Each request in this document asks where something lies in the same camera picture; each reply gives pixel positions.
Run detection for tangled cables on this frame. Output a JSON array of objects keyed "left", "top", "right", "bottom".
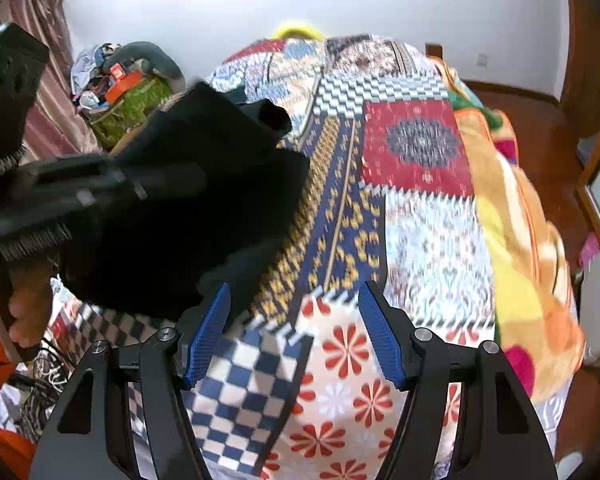
[{"left": 10, "top": 344, "right": 83, "bottom": 438}]

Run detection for pink object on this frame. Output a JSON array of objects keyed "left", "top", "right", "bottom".
[{"left": 579, "top": 234, "right": 600, "bottom": 267}]

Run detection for patchwork bedspread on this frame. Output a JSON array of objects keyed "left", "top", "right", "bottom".
[{"left": 45, "top": 35, "right": 501, "bottom": 480}]

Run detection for pile of clothes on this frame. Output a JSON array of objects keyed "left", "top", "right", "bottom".
[{"left": 71, "top": 44, "right": 127, "bottom": 108}]

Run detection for orange yellow blanket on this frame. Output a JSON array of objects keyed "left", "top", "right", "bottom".
[{"left": 427, "top": 57, "right": 588, "bottom": 402}]

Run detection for orange box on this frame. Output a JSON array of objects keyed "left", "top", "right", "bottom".
[{"left": 105, "top": 62, "right": 146, "bottom": 103}]

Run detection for person's left hand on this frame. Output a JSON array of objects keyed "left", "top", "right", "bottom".
[{"left": 7, "top": 262, "right": 55, "bottom": 352}]

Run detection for brown wooden door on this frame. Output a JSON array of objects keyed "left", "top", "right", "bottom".
[{"left": 562, "top": 0, "right": 600, "bottom": 138}]

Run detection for yellow curved bed end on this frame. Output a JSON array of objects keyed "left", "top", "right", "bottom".
[{"left": 274, "top": 20, "right": 326, "bottom": 42}]

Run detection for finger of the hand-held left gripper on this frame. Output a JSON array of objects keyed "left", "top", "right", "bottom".
[
  {"left": 0, "top": 191, "right": 148, "bottom": 246},
  {"left": 24, "top": 156, "right": 206, "bottom": 197}
]

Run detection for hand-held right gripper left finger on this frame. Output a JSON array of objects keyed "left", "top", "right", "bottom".
[{"left": 29, "top": 282, "right": 232, "bottom": 480}]

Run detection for striped brown curtain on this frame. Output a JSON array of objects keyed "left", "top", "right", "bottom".
[{"left": 0, "top": 0, "right": 102, "bottom": 157}]

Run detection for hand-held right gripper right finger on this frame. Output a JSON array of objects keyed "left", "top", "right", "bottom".
[{"left": 357, "top": 281, "right": 561, "bottom": 480}]

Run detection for black pants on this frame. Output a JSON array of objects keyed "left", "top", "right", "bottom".
[{"left": 57, "top": 82, "right": 311, "bottom": 332}]

